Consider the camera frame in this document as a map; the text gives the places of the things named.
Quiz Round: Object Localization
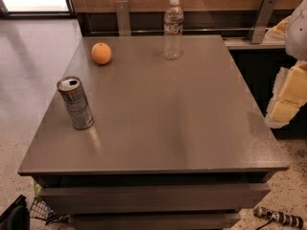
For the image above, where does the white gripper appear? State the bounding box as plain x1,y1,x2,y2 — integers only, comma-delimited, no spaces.
265,16,307,128

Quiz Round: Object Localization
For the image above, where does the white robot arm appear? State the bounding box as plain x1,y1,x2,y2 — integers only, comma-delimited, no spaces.
265,0,307,128

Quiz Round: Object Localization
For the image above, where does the grey side shelf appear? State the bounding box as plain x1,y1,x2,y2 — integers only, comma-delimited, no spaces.
224,38,285,50

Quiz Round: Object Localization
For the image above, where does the black white striped tool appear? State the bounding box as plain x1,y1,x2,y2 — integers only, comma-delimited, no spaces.
253,207,307,229

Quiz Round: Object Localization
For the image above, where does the clear plastic water bottle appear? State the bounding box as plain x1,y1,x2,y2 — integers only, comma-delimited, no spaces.
164,0,184,60

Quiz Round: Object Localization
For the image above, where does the orange fruit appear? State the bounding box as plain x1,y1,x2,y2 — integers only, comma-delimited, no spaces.
91,43,111,64

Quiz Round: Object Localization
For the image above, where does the silver drink can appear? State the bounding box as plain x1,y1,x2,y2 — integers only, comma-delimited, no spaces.
57,76,94,130

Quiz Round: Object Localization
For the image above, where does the black bag on floor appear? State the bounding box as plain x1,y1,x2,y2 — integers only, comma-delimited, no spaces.
0,195,30,230

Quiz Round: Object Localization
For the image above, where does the right metal wall bracket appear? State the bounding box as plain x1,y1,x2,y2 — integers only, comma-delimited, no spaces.
247,0,277,44

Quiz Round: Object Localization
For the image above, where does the metal wall bracket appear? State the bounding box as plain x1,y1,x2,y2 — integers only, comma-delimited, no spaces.
115,0,131,36
247,0,277,44

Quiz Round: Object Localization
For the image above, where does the left metal wall bracket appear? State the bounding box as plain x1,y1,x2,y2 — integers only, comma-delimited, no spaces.
115,0,131,36

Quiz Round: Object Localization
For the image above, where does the black wire basket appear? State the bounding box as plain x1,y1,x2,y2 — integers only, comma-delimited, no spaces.
30,197,69,225

